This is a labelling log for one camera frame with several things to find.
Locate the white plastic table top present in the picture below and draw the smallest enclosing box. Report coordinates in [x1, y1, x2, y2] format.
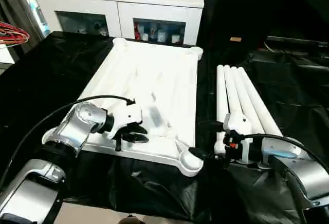
[42, 38, 205, 178]

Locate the white plastic table leg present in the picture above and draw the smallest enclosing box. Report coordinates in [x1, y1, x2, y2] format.
[229, 66, 273, 164]
[222, 65, 258, 163]
[236, 67, 305, 159]
[214, 64, 233, 155]

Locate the black plastic table mat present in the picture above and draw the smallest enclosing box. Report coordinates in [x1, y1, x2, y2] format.
[0, 31, 329, 224]

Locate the white glass-door cabinet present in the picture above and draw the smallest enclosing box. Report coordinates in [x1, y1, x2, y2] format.
[30, 0, 205, 46]

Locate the red wire bundle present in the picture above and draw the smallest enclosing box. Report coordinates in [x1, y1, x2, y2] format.
[0, 21, 31, 48]

